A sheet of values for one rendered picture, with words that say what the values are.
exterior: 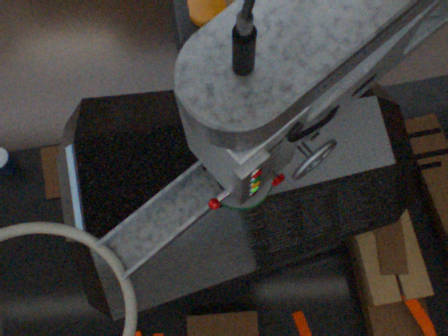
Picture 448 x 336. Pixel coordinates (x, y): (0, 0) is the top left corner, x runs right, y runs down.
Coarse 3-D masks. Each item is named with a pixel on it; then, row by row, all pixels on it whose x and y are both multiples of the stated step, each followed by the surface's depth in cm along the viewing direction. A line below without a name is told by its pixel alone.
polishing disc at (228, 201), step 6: (210, 174) 183; (216, 180) 182; (270, 180) 182; (264, 186) 182; (270, 186) 181; (258, 192) 181; (264, 192) 181; (228, 198) 181; (252, 198) 181; (258, 198) 181; (228, 204) 180; (234, 204) 180; (246, 204) 180; (252, 204) 180
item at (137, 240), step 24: (192, 168) 159; (168, 192) 159; (192, 192) 161; (216, 192) 161; (144, 216) 159; (168, 216) 160; (192, 216) 160; (120, 240) 158; (144, 240) 158; (168, 240) 153; (144, 264) 155
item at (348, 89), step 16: (432, 16) 156; (400, 32) 131; (416, 32) 155; (432, 32) 157; (384, 48) 134; (400, 48) 142; (416, 48) 160; (368, 64) 136; (384, 64) 144; (352, 80) 136; (368, 80) 146; (336, 96) 136; (352, 96) 149; (320, 112) 135; (336, 112) 152; (304, 128) 137; (320, 128) 155
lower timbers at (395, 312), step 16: (416, 128) 268; (432, 128) 268; (416, 144) 266; (432, 144) 266; (416, 160) 264; (432, 160) 264; (416, 176) 270; (432, 176) 262; (432, 192) 260; (432, 208) 263; (352, 256) 258; (368, 304) 246; (384, 304) 246; (400, 304) 246; (368, 320) 249; (384, 320) 245; (400, 320) 245
